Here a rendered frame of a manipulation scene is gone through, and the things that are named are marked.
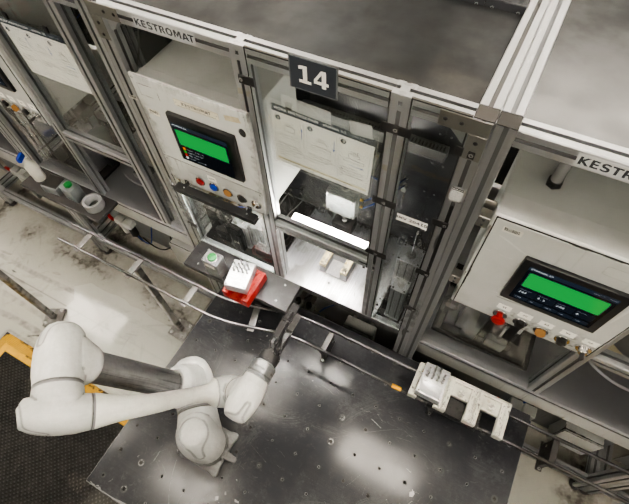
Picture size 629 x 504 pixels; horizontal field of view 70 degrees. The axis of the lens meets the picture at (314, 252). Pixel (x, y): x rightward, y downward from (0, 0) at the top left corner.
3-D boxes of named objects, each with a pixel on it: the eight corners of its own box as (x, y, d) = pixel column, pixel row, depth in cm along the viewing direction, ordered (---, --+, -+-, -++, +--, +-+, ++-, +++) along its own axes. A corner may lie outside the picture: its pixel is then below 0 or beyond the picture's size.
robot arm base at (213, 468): (223, 484, 177) (220, 482, 172) (178, 455, 183) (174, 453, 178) (248, 440, 185) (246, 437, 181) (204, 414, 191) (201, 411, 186)
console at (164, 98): (168, 181, 170) (120, 77, 131) (211, 133, 183) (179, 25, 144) (263, 221, 159) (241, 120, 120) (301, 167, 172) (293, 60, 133)
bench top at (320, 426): (89, 481, 182) (85, 480, 179) (232, 277, 231) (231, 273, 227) (444, 727, 142) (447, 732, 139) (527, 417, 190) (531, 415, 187)
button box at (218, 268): (206, 272, 201) (200, 259, 191) (216, 259, 205) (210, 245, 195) (221, 279, 199) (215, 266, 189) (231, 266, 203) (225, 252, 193)
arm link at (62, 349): (194, 420, 186) (188, 370, 197) (226, 407, 182) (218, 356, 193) (13, 397, 123) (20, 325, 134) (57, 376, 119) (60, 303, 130)
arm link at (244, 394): (251, 370, 148) (236, 368, 159) (224, 413, 141) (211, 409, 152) (275, 387, 151) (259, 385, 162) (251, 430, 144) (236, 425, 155)
